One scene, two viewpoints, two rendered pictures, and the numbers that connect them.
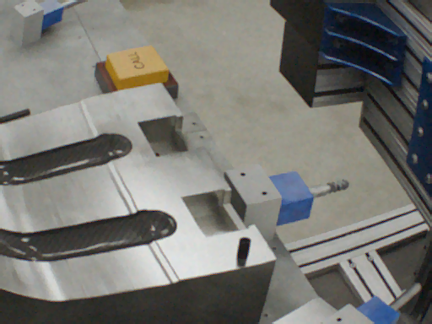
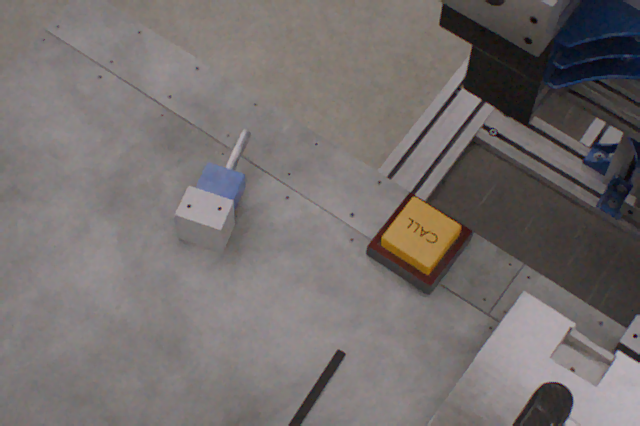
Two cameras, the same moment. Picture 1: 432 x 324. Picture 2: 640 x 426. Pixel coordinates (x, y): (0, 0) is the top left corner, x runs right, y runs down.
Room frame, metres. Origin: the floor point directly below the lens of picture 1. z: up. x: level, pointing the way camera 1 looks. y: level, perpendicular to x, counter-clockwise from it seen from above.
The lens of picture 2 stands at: (0.46, 0.50, 2.05)
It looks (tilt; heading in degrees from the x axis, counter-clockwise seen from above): 62 degrees down; 331
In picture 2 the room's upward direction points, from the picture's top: 4 degrees clockwise
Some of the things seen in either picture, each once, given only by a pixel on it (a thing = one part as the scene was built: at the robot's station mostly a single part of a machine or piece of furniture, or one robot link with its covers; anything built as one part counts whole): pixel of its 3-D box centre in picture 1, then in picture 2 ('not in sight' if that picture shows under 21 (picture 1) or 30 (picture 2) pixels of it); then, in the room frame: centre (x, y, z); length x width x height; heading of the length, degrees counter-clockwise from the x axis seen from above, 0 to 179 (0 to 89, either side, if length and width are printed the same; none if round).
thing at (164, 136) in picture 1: (167, 151); (581, 361); (0.76, 0.04, 0.87); 0.05 x 0.05 x 0.04; 28
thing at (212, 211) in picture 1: (215, 229); not in sight; (0.66, -0.01, 0.87); 0.05 x 0.05 x 0.04; 28
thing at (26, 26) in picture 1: (51, 11); (222, 182); (1.11, 0.26, 0.83); 0.13 x 0.05 x 0.05; 134
